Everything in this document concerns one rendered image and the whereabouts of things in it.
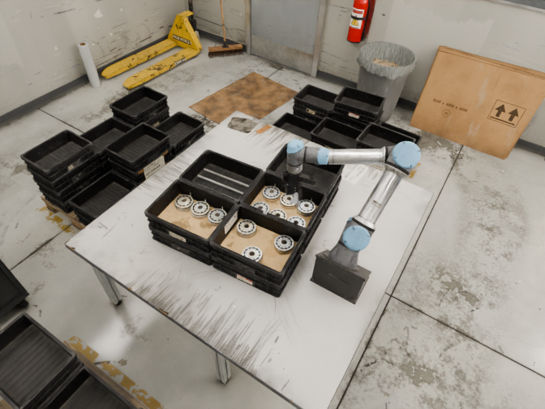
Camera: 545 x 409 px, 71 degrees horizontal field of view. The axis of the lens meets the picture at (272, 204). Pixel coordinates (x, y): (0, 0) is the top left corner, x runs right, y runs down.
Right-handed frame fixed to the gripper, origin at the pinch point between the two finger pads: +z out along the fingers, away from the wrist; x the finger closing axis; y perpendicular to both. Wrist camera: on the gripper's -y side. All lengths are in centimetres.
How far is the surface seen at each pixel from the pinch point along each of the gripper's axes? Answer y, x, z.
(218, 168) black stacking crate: 29, -57, 9
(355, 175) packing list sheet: -60, -40, 24
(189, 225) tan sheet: 55, -17, 15
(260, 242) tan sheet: 21.7, 5.1, 17.8
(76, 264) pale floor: 138, -85, 88
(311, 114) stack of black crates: -81, -162, 39
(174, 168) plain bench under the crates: 55, -80, 18
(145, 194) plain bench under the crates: 76, -62, 21
